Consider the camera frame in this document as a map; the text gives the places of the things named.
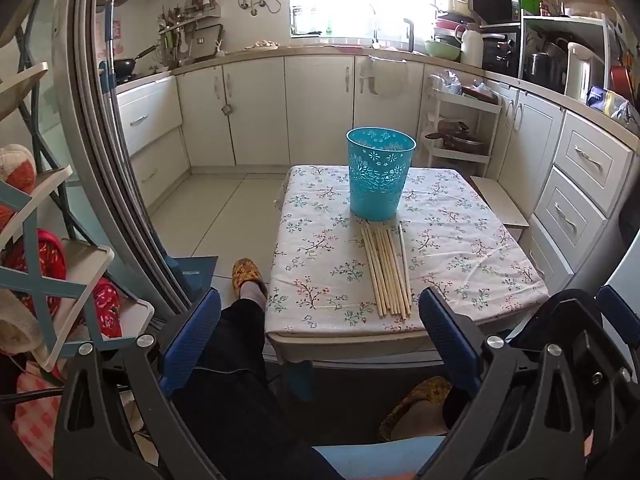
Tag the red patterned slipper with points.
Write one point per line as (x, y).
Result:
(107, 307)
(45, 255)

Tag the pink checked cloth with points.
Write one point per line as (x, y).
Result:
(35, 420)

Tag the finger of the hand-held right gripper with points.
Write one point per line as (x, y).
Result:
(560, 315)
(617, 307)

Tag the plate of garlic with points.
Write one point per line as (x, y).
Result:
(262, 45)

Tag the white plastic bag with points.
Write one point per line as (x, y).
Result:
(445, 82)

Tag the white trolley rack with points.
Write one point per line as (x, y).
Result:
(430, 125)

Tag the small white stool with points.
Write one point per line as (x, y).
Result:
(500, 200)

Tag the mop pole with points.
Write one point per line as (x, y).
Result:
(107, 40)

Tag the green bowl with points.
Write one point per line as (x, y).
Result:
(442, 51)

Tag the sliding door frame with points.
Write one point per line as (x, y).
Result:
(85, 110)

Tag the white appliance shelf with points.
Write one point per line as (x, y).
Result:
(565, 21)

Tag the white thermos jug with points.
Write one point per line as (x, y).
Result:
(471, 47)

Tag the shoe rack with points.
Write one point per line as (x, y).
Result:
(85, 265)

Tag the black wok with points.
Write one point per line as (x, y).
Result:
(125, 66)

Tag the person's left leg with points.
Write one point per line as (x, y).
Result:
(235, 385)

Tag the red pan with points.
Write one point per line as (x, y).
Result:
(620, 80)

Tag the floral tablecloth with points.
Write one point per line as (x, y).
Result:
(450, 260)

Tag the black toaster oven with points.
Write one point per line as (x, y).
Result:
(500, 52)

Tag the stack of pots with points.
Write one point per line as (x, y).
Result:
(452, 25)

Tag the red and green dish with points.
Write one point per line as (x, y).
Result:
(480, 92)

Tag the green box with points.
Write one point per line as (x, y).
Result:
(527, 2)

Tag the beige kitchen countertop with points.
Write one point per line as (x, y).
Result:
(310, 51)

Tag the black microwave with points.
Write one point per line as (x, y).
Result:
(495, 5)

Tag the blue perforated basket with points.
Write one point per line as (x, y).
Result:
(380, 185)

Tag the black dish rack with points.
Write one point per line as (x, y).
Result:
(302, 22)

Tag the wall utensil rack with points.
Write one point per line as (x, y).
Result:
(185, 25)

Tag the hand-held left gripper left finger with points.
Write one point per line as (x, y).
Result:
(190, 340)

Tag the white kitchen base cabinets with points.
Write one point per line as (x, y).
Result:
(315, 110)

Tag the yellow patterned slipper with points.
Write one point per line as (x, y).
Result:
(245, 272)
(425, 390)

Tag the blue packet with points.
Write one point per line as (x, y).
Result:
(600, 97)

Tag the chrome sink faucet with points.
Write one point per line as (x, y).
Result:
(374, 30)

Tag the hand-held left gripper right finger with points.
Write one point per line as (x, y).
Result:
(447, 340)

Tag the light blue stool seat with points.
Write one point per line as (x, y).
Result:
(375, 457)

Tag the black tap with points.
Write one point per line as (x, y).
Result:
(410, 35)

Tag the bundle of wooden chopsticks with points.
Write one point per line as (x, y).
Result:
(382, 270)

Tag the lidded frying pan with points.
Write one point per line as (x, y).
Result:
(460, 141)

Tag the pink wall stickers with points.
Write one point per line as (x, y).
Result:
(117, 30)

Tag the orange white plush slipper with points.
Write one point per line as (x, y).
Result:
(17, 170)

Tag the white electric kettle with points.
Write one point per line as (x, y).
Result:
(580, 72)

